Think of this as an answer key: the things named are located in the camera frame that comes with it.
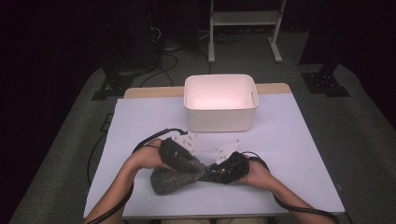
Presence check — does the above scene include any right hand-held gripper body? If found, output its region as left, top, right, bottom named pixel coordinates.
left=215, top=139, right=251, bottom=186

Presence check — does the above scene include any right hand-held gripper cable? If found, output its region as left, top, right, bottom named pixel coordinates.
left=241, top=150, right=342, bottom=224

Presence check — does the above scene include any dark floor box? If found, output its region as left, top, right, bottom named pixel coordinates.
left=99, top=113, right=115, bottom=133

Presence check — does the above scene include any white plastic bin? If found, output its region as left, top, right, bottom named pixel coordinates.
left=183, top=73, right=260, bottom=133

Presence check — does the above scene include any person's left hand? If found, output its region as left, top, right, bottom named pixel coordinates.
left=128, top=138, right=177, bottom=174

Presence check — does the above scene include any hand-held gripper cable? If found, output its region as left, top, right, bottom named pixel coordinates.
left=86, top=127, right=189, bottom=224
left=241, top=150, right=342, bottom=224

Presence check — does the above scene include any white metal stand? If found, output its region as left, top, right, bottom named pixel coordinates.
left=207, top=0, right=288, bottom=64

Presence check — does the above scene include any person's right hand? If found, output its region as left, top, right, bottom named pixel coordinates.
left=238, top=156, right=277, bottom=189

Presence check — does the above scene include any black stand base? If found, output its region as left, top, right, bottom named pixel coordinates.
left=92, top=68, right=135, bottom=102
left=301, top=63, right=351, bottom=98

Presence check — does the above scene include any white table sheet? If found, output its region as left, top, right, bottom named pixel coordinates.
left=83, top=92, right=346, bottom=220

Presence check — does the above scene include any left hand-held gripper cable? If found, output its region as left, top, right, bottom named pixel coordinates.
left=86, top=127, right=189, bottom=224

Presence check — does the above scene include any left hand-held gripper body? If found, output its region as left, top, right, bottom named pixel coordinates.
left=158, top=131, right=199, bottom=172

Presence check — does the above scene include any grey fluffy cloth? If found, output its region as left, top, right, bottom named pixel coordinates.
left=149, top=153, right=207, bottom=196

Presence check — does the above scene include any thin black floor cable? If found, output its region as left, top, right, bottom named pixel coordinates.
left=86, top=131, right=108, bottom=189

